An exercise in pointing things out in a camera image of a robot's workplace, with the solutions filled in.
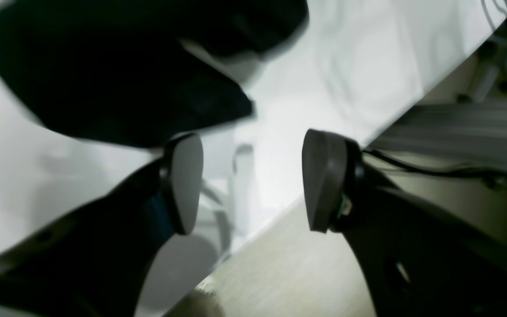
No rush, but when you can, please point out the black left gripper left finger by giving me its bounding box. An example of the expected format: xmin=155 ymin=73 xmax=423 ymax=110
xmin=0 ymin=134 xmax=203 ymax=317

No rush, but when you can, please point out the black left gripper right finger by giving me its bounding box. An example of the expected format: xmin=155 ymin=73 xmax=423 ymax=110
xmin=302 ymin=129 xmax=507 ymax=317

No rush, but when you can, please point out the black t-shirt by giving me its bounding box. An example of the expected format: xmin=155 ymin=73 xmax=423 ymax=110
xmin=0 ymin=0 xmax=309 ymax=148

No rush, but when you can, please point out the black cable on floor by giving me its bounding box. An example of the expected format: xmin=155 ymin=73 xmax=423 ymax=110
xmin=363 ymin=149 xmax=507 ymax=185

